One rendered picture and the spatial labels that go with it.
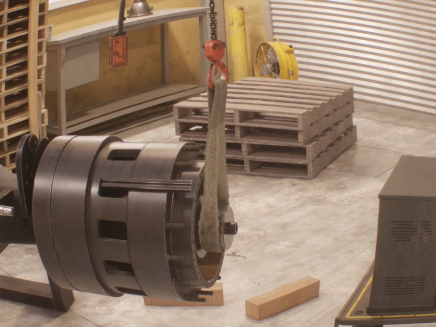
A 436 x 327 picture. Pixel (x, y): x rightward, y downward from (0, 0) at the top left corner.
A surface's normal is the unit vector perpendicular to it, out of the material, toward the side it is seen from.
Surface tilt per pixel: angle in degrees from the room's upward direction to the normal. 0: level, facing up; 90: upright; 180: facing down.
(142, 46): 90
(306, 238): 0
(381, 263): 90
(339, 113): 90
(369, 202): 0
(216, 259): 33
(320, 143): 90
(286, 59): 57
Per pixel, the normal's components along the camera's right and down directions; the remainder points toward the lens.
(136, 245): -0.24, 0.18
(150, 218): -0.25, -0.14
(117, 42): 0.29, 0.23
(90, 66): 0.76, 0.13
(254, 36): -0.65, 0.23
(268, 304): 0.59, 0.18
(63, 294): 0.99, -0.01
